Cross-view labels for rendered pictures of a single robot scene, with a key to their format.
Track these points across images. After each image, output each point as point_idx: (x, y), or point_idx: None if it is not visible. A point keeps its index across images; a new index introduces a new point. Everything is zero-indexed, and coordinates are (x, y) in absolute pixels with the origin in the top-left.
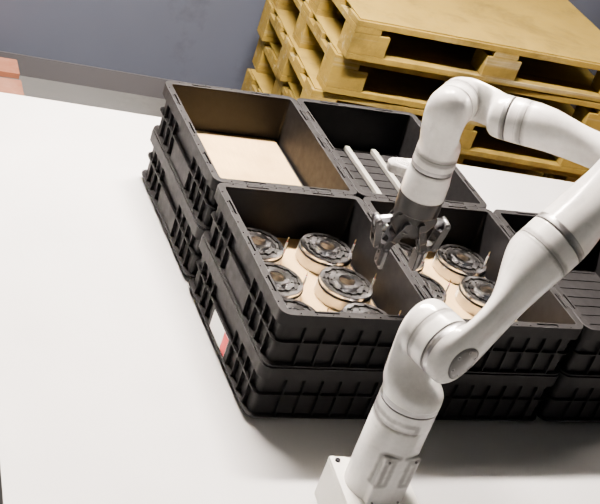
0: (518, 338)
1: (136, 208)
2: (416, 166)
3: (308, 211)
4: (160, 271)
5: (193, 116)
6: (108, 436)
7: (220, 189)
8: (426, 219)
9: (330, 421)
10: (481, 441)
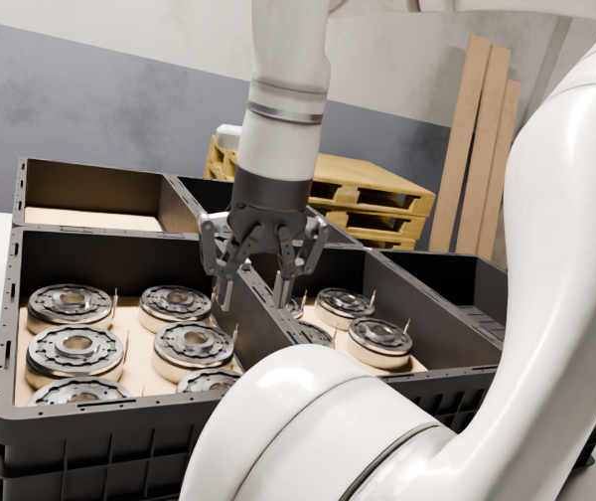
0: (447, 394)
1: None
2: (254, 105)
3: (155, 259)
4: None
5: (61, 194)
6: None
7: (12, 233)
8: (286, 208)
9: None
10: None
